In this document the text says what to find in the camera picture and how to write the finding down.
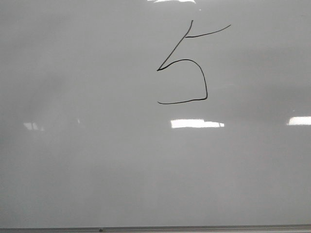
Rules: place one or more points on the white whiteboard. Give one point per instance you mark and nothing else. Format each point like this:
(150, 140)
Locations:
(155, 113)

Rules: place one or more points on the grey aluminium whiteboard frame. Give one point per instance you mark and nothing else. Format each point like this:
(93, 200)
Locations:
(291, 228)

